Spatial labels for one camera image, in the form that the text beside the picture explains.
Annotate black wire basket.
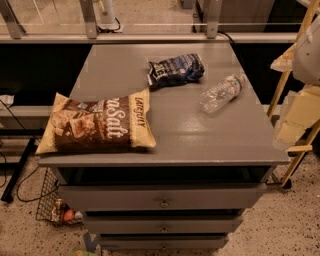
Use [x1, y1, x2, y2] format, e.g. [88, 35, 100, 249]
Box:
[36, 170, 68, 226]

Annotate black metal stand leg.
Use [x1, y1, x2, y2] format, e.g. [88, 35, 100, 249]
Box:
[1, 138, 35, 203]

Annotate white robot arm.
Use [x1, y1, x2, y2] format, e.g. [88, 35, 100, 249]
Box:
[271, 17, 320, 145]

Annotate bottom grey drawer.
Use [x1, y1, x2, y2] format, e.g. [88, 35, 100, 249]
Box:
[98, 236, 228, 250]

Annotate green item on floor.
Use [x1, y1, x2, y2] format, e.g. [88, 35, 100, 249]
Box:
[69, 249, 99, 256]

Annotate snack items in basket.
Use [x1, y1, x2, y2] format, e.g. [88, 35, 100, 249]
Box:
[50, 198, 83, 225]

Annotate middle grey drawer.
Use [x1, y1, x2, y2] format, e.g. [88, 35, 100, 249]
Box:
[84, 215, 243, 234]

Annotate brown chip bag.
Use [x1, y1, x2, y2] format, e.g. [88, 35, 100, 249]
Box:
[36, 89, 156, 155]

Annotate grey drawer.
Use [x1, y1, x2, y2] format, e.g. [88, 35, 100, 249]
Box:
[98, 236, 228, 250]
[59, 183, 266, 211]
[84, 215, 243, 234]

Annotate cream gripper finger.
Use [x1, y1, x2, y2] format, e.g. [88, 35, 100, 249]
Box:
[275, 85, 320, 144]
[271, 44, 296, 72]

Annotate clear plastic water bottle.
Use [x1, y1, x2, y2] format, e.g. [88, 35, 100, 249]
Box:
[199, 74, 247, 114]

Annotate metal railing frame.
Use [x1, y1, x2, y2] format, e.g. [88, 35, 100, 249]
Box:
[0, 0, 296, 44]

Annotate blue chip bag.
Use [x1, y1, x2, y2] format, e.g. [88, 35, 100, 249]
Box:
[147, 53, 205, 90]

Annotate top grey drawer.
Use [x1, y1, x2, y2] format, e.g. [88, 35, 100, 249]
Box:
[59, 183, 266, 211]

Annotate grey drawer cabinet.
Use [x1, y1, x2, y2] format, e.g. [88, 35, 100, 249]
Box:
[40, 43, 288, 237]

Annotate black floor cable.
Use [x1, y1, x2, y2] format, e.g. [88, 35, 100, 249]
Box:
[0, 99, 61, 203]

